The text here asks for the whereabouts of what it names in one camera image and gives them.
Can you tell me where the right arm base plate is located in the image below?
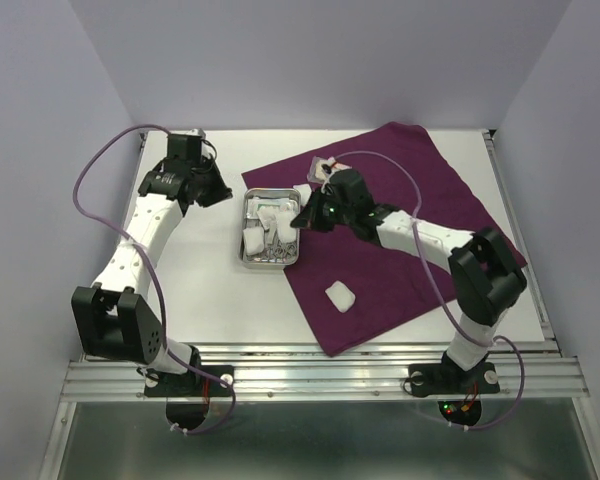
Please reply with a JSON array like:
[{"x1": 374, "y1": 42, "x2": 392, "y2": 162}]
[{"x1": 401, "y1": 362, "x2": 500, "y2": 398}]

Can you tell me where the white gauze pad edge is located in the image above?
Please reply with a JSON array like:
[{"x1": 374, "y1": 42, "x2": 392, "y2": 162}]
[{"x1": 275, "y1": 211, "x2": 297, "y2": 244}]

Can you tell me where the bagged beige bandage roll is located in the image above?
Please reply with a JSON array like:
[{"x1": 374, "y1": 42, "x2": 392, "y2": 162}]
[{"x1": 307, "y1": 156, "x2": 337, "y2": 184}]

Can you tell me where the white gauze pad bottom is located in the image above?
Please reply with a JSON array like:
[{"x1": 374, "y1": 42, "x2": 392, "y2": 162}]
[{"x1": 325, "y1": 281, "x2": 356, "y2": 313}]

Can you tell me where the white gauze pad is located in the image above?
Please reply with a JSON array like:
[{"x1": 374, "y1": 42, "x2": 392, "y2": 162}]
[
  {"x1": 293, "y1": 184, "x2": 313, "y2": 204},
  {"x1": 325, "y1": 281, "x2": 356, "y2": 313},
  {"x1": 242, "y1": 226, "x2": 265, "y2": 256}
]

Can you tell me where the white green sterile pouch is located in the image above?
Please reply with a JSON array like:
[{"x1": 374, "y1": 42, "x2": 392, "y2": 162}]
[{"x1": 247, "y1": 197, "x2": 288, "y2": 215}]

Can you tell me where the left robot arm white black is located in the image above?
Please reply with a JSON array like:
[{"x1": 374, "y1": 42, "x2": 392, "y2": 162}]
[{"x1": 71, "y1": 130, "x2": 232, "y2": 394}]

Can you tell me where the purple surgical cloth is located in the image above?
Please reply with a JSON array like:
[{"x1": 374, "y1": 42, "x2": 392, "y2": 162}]
[{"x1": 242, "y1": 122, "x2": 499, "y2": 356}]

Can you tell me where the aluminium front rail frame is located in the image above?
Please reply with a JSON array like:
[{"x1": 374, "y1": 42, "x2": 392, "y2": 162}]
[{"x1": 60, "y1": 341, "x2": 589, "y2": 402}]

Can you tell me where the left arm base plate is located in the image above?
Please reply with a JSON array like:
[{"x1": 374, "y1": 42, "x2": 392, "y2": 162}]
[{"x1": 143, "y1": 370, "x2": 230, "y2": 398}]

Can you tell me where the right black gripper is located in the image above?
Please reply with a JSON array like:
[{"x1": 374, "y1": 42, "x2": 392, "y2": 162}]
[{"x1": 288, "y1": 186, "x2": 353, "y2": 232}]

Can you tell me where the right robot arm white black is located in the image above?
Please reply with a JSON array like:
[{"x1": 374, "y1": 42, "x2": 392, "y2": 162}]
[{"x1": 291, "y1": 169, "x2": 527, "y2": 398}]

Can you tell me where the stainless steel tray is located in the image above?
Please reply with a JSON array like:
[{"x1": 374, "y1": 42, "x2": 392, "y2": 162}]
[{"x1": 238, "y1": 188, "x2": 301, "y2": 270}]

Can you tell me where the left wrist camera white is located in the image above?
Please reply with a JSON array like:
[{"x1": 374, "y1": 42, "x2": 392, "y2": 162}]
[{"x1": 188, "y1": 129, "x2": 206, "y2": 138}]

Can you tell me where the white gauze pad top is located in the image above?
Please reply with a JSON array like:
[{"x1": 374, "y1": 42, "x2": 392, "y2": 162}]
[{"x1": 293, "y1": 184, "x2": 313, "y2": 204}]

